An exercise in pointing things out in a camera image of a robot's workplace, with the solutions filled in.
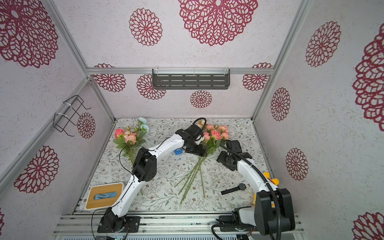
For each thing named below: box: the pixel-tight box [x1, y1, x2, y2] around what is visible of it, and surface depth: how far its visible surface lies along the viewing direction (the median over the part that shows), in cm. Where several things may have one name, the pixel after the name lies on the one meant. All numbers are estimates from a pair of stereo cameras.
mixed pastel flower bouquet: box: [113, 117, 150, 167], surface depth 104 cm
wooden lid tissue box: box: [79, 182, 124, 211], surface depth 81 cm
